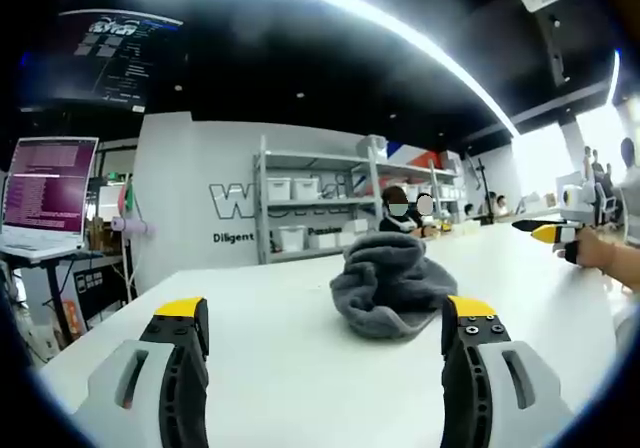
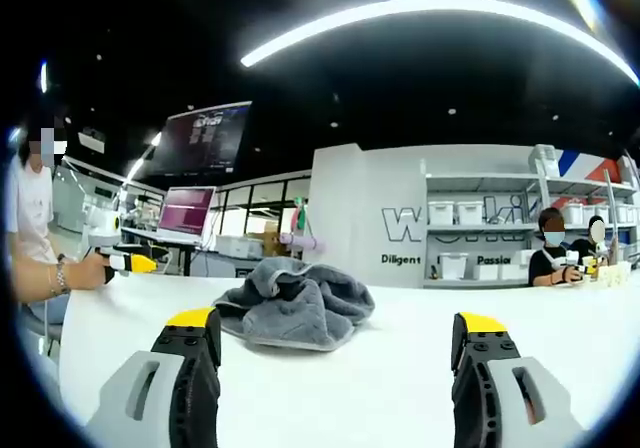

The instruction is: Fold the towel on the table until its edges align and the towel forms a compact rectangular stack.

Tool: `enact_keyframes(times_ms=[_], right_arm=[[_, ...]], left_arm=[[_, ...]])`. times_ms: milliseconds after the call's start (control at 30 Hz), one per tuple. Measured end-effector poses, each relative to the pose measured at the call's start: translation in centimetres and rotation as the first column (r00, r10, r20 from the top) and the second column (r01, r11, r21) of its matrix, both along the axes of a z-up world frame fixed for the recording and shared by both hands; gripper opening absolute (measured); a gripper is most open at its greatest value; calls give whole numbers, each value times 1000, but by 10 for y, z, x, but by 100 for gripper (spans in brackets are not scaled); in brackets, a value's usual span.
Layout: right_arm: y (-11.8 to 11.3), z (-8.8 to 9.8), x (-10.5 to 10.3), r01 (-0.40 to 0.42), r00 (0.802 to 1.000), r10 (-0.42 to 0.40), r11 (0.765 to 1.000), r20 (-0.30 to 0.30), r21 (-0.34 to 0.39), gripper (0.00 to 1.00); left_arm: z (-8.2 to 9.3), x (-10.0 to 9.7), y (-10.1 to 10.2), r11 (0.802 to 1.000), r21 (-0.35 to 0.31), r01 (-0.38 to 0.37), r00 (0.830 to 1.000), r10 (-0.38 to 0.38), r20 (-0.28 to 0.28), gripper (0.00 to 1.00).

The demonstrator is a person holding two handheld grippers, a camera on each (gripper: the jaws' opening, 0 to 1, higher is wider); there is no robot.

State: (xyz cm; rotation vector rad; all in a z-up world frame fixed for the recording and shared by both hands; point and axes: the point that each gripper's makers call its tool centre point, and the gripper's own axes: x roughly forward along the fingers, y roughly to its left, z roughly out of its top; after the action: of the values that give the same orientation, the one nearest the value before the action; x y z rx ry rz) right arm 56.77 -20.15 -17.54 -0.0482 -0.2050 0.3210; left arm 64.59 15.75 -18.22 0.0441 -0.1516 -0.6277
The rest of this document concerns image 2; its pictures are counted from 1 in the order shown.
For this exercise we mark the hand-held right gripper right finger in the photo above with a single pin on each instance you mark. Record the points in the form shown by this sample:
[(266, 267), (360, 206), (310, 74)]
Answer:
[(505, 398)]

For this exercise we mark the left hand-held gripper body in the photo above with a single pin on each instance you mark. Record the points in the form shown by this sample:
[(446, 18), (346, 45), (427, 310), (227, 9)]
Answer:
[(102, 225)]

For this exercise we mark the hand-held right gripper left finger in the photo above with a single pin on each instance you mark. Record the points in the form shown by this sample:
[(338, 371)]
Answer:
[(150, 393)]

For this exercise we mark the grey towel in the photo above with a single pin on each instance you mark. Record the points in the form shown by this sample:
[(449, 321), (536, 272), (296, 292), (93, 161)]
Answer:
[(300, 308)]

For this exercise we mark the person's left hand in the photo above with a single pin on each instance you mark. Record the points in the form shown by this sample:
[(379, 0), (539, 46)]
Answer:
[(90, 270)]

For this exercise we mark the background work desk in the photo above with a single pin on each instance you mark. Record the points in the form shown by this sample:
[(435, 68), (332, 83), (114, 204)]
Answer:
[(165, 240)]

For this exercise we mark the silver wristwatch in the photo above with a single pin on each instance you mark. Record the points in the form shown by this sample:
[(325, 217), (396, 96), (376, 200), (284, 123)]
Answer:
[(62, 274)]

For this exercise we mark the monitor with pink screen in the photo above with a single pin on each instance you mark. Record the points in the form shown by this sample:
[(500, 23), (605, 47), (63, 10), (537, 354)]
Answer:
[(186, 213)]

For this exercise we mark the person's torso in white shirt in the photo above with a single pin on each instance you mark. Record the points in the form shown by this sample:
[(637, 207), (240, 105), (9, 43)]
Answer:
[(32, 208)]

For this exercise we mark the person's leg in jeans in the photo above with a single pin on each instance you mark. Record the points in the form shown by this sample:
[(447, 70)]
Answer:
[(50, 308)]

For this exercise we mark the large hanging dark screen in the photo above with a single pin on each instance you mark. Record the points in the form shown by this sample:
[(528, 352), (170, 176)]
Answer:
[(205, 135)]

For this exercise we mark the cardboard box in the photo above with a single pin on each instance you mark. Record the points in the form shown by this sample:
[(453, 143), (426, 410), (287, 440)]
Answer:
[(271, 240)]

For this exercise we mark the white table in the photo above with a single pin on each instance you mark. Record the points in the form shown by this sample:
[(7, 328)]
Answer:
[(350, 393)]

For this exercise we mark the purple rolled mat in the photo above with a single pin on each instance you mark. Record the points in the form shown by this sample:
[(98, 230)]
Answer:
[(292, 239)]

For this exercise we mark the grey metal shelf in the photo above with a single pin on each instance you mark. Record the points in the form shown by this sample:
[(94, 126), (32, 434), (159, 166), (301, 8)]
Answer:
[(500, 228)]

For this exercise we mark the metal shelf with white boxes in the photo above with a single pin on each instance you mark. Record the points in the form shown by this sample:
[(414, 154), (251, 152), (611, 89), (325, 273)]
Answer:
[(442, 213)]

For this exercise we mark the red blue striped banner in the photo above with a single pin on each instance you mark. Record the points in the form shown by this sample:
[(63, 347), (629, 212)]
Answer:
[(587, 165)]

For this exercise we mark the long curved ceiling light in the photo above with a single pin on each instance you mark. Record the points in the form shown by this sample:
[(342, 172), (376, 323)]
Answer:
[(425, 4)]

